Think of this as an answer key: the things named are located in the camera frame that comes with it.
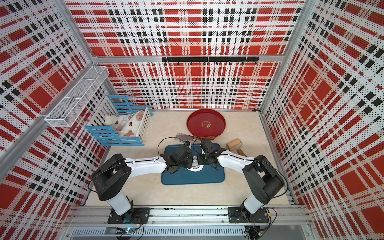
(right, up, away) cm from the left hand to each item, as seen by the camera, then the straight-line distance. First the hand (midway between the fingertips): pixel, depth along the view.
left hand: (192, 160), depth 91 cm
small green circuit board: (-29, -28, -22) cm, 45 cm away
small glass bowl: (+2, 0, -5) cm, 6 cm away
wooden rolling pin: (+29, +9, +9) cm, 32 cm away
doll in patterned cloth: (-47, +22, +14) cm, 54 cm away
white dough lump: (+5, -4, 0) cm, 7 cm away
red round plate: (+9, +24, +20) cm, 33 cm away
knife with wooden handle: (-5, +15, -10) cm, 19 cm away
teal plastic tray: (+9, -8, -3) cm, 12 cm away
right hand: (+6, 0, -1) cm, 6 cm away
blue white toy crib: (-61, +38, +26) cm, 77 cm away
